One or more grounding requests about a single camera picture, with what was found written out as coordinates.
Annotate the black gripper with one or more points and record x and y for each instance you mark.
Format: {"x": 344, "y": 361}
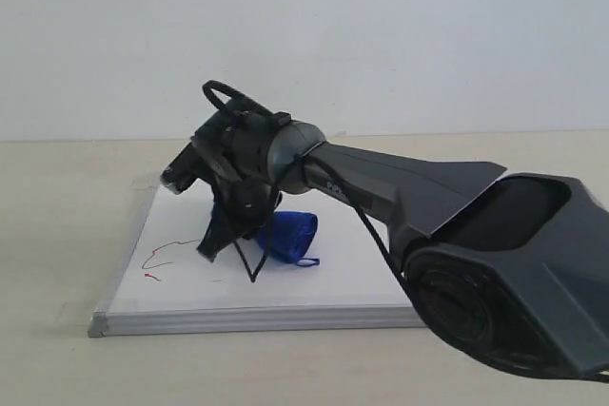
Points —
{"x": 239, "y": 210}

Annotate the blue cloth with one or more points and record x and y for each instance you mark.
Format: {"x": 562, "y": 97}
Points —
{"x": 287, "y": 236}

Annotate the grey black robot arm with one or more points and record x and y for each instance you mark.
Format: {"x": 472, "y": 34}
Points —
{"x": 510, "y": 269}

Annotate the white board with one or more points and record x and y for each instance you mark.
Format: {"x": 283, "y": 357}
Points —
{"x": 164, "y": 286}

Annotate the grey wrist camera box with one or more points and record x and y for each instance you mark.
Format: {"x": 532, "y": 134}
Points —
{"x": 184, "y": 170}

